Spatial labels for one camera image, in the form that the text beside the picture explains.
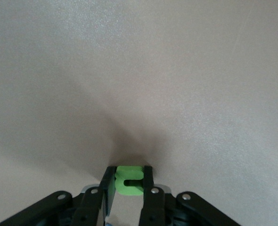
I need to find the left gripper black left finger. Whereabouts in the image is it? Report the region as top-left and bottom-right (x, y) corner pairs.
(0, 166), (117, 226)

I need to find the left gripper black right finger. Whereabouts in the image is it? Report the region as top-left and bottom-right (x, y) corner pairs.
(139, 165), (242, 226)

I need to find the green foam letter u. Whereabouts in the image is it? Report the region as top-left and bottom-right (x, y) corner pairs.
(114, 166), (145, 196)

